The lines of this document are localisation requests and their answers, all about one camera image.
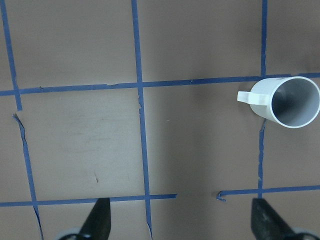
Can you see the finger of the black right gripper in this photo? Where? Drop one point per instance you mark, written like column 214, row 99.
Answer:
column 267, row 224

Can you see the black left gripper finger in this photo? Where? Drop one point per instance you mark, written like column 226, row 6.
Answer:
column 97, row 225

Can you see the white mug on table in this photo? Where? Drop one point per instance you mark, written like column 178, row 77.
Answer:
column 292, row 102

